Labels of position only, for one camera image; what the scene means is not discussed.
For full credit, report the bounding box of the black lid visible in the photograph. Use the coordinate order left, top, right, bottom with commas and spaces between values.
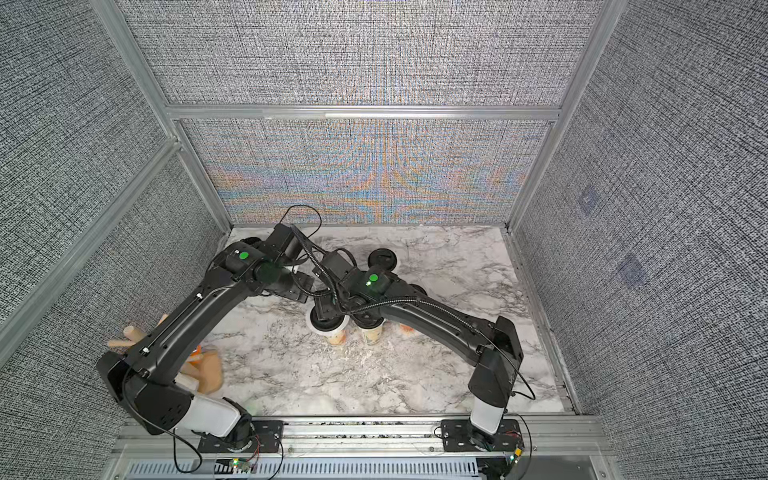
367, 248, 398, 271
308, 310, 347, 334
411, 284, 428, 296
351, 312, 385, 330

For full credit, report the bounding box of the black lid front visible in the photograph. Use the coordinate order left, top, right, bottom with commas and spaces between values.
367, 248, 398, 271

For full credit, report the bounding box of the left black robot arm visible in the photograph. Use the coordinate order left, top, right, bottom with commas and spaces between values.
97, 224, 312, 450

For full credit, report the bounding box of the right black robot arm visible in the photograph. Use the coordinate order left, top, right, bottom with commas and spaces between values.
309, 251, 524, 451

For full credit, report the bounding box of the wooden peg rack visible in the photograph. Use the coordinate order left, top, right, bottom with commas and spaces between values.
107, 324, 224, 394

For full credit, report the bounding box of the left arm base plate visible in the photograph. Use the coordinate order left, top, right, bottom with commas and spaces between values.
198, 420, 284, 454

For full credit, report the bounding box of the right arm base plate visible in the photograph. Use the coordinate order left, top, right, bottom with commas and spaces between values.
439, 419, 525, 452

